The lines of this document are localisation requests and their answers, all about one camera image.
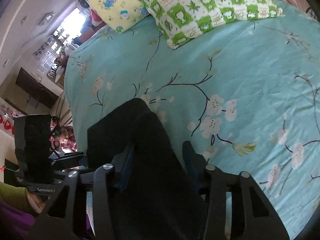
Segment turquoise floral bed sheet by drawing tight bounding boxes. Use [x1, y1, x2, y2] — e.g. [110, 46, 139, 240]
[65, 2, 319, 239]

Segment yellow cartoon print pillow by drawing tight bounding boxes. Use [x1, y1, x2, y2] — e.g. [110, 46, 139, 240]
[86, 0, 149, 34]

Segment person's left forearm sleeve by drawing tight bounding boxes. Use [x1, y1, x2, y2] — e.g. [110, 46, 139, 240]
[1, 182, 46, 239]

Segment green white checkered pillow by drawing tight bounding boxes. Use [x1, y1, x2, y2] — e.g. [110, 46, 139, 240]
[139, 0, 284, 49]

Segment black knit pants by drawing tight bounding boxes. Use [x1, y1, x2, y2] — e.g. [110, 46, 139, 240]
[86, 99, 206, 239]

